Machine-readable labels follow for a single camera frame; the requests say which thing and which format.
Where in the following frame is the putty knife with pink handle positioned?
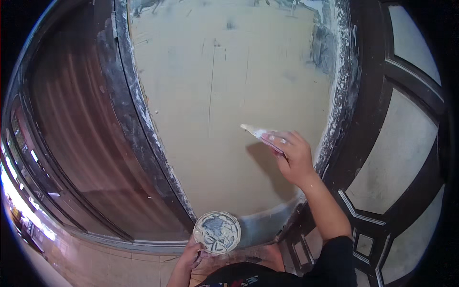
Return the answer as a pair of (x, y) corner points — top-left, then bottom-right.
(240, 124), (288, 157)

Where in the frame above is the person's left hand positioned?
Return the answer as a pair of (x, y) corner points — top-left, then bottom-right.
(178, 234), (208, 270)

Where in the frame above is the dark framed glass window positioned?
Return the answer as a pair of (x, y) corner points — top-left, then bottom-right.
(2, 0), (197, 246)

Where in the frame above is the person's body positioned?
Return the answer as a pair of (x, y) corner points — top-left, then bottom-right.
(195, 235), (359, 287)

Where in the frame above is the person's right hand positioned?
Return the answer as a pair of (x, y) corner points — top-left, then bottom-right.
(267, 130), (320, 189)

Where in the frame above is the dark door with frosted panes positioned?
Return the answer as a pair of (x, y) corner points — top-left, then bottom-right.
(278, 0), (450, 287)

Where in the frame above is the round plate of white putty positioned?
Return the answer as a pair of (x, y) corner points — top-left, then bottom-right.
(193, 210), (242, 255)

